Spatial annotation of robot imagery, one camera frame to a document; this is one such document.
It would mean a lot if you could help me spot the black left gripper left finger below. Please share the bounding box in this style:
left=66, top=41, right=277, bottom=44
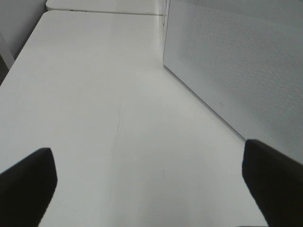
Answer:
left=0, top=148, right=58, bottom=227

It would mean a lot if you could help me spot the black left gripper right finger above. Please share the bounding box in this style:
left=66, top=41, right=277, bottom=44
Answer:
left=242, top=140, right=303, bottom=227

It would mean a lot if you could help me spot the white microwave door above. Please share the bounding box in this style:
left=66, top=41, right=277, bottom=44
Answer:
left=163, top=0, right=303, bottom=162

